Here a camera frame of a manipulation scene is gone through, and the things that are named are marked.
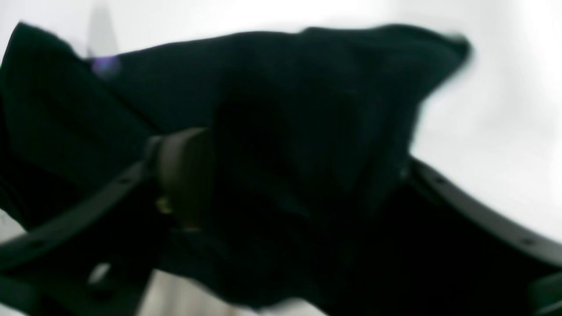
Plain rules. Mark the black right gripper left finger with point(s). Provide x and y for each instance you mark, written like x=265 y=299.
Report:
x=96 y=258

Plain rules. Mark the black t-shirt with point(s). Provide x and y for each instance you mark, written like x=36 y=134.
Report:
x=311 y=133

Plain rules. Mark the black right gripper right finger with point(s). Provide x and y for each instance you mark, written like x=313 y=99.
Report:
x=465 y=259

